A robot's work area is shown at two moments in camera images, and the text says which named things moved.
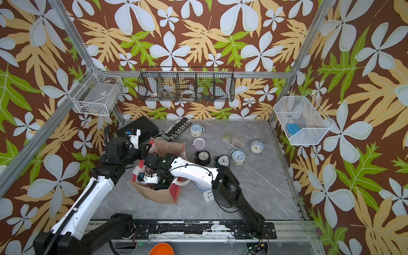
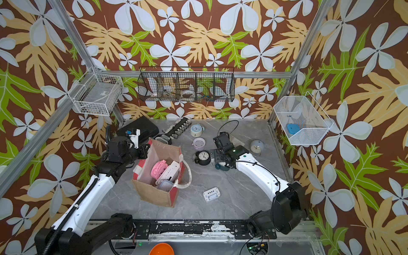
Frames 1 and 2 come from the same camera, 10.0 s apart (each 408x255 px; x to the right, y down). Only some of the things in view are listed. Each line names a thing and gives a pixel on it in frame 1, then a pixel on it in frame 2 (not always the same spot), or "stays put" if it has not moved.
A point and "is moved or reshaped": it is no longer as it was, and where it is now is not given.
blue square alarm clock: x=203 y=185 is moved or reshaped
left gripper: x=142 y=148 stays put
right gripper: x=156 y=186 -> x=215 y=152
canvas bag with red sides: x=160 y=147 stays put
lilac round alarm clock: x=198 y=143 stays put
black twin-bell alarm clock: x=202 y=158 stays put
